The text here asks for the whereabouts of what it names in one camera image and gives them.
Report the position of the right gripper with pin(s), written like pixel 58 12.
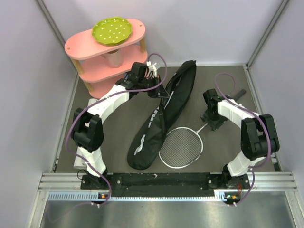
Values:
pixel 213 124

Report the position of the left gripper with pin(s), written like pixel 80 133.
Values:
pixel 158 92

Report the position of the silver badminton racket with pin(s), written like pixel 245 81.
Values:
pixel 183 145

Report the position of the black Crossway racket bag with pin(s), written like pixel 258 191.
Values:
pixel 151 136

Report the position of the white shuttlecock tube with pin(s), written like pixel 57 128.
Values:
pixel 79 163

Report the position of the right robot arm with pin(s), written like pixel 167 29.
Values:
pixel 258 135

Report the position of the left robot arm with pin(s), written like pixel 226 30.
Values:
pixel 88 133

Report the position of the pink cup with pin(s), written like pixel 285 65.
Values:
pixel 114 58

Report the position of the pink three-tier shelf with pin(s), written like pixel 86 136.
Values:
pixel 93 69

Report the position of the green dotted plate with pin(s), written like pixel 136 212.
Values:
pixel 112 31

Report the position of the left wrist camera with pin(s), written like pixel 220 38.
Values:
pixel 152 70

